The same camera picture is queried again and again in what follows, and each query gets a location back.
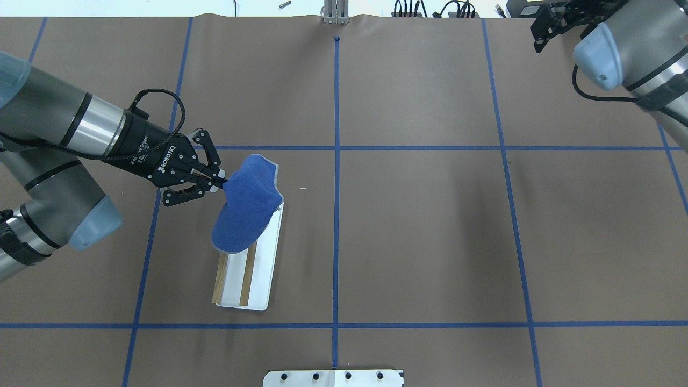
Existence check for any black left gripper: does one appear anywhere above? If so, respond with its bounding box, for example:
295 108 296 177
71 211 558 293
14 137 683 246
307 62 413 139
110 110 226 207

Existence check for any blue towel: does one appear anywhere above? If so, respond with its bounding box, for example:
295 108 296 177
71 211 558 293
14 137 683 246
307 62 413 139
211 154 284 254

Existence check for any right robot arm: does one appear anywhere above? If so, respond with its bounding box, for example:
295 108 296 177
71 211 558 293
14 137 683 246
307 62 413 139
573 1 687 149

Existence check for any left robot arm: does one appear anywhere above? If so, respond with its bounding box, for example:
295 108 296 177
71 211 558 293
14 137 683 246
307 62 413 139
1 52 227 280

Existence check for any white wooden towel rack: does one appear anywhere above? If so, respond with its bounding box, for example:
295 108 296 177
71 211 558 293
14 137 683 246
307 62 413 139
211 204 284 312

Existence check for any black usb hub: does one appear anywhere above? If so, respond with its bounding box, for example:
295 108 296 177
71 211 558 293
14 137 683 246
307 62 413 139
391 0 428 18
433 1 479 19

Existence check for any aluminium frame post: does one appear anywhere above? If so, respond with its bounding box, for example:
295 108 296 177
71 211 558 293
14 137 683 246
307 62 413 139
321 0 350 25

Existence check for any white camera mast with base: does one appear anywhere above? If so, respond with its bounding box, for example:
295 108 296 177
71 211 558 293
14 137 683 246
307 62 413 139
262 369 405 386

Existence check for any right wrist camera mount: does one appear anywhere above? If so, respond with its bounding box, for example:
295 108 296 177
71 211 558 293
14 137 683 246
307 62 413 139
530 1 607 53

